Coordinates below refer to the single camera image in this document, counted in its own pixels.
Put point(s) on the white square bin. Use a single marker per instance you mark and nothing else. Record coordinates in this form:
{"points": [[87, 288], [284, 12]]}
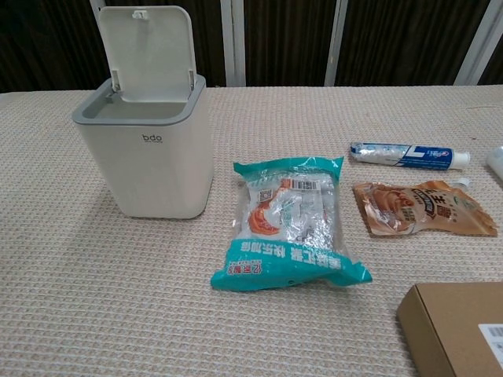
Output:
{"points": [[149, 165]]}

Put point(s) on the teal snack bag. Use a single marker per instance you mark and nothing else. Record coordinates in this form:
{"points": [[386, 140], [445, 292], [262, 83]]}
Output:
{"points": [[287, 220]]}

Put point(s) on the blue white toothpaste tube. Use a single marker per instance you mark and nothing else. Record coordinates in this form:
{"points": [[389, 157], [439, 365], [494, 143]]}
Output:
{"points": [[412, 155]]}

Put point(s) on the brown sauce pouch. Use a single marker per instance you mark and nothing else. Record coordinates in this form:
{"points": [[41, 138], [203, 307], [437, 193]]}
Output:
{"points": [[420, 210]]}

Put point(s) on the beige woven tablecloth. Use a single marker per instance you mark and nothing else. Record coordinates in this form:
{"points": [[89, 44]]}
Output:
{"points": [[118, 294]]}

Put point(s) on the flat cardboard box with label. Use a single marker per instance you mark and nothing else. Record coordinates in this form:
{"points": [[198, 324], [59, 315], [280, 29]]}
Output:
{"points": [[452, 326]]}

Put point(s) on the clear tube with blue contents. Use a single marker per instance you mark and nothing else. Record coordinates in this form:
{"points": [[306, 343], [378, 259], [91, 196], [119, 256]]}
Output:
{"points": [[497, 161]]}

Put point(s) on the white frame beam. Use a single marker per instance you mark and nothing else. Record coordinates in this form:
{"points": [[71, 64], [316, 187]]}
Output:
{"points": [[481, 43], [232, 43], [336, 43], [95, 7]]}

